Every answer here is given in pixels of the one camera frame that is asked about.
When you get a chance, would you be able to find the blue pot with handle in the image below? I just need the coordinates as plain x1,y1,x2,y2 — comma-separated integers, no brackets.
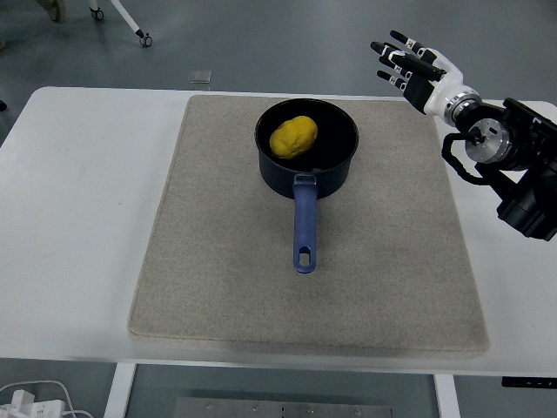
254,98,361,275

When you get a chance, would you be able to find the long white stand leg caster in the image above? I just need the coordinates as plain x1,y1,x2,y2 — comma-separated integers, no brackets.
108,0,154,49

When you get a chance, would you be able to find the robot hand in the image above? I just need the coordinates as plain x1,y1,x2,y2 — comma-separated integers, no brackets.
370,29,479,117

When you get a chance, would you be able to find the person's foot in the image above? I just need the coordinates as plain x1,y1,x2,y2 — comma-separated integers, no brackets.
42,0,67,23

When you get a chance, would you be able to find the grey metal plate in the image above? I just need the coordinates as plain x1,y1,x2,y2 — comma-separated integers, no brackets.
173,396,395,418

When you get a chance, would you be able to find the black table control box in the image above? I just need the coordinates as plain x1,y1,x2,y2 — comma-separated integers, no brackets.
500,375,557,388

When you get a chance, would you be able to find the white table leg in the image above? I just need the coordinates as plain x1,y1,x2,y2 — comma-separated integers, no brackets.
433,373,462,418
103,361,138,418

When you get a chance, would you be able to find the grey felt mat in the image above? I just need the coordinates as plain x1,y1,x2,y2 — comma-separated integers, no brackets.
126,94,492,354

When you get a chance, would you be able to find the yellow potato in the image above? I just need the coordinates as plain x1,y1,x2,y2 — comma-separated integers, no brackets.
269,115,319,160

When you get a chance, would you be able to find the white power strip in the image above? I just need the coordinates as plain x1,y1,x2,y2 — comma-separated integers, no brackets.
0,389,66,418

